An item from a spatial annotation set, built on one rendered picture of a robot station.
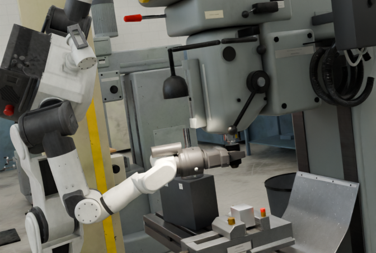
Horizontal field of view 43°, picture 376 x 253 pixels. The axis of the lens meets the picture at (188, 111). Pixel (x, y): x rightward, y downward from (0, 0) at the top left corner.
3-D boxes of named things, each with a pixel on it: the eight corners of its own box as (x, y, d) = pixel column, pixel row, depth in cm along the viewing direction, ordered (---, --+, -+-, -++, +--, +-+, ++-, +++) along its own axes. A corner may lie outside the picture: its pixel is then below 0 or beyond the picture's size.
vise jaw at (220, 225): (230, 240, 147) (228, 227, 147) (212, 230, 158) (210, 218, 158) (247, 235, 149) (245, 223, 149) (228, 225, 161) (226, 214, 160)
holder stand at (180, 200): (196, 230, 181) (188, 178, 179) (163, 220, 199) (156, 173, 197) (220, 221, 188) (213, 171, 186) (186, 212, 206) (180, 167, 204)
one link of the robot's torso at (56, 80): (-23, 140, 161) (-4, 76, 136) (1, 65, 181) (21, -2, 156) (65, 161, 172) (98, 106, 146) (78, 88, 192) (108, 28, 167)
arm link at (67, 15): (59, -7, 173) (50, 29, 175) (57, -6, 164) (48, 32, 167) (91, 3, 176) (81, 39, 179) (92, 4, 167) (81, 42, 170)
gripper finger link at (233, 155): (245, 158, 153) (226, 162, 152) (243, 149, 153) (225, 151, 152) (246, 159, 152) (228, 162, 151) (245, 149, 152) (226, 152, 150)
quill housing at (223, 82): (222, 137, 141) (207, 28, 138) (191, 133, 159) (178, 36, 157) (275, 126, 149) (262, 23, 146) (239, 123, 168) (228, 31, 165)
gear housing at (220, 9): (200, 28, 135) (196, -9, 134) (165, 38, 157) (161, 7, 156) (295, 19, 150) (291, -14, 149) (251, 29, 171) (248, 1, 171)
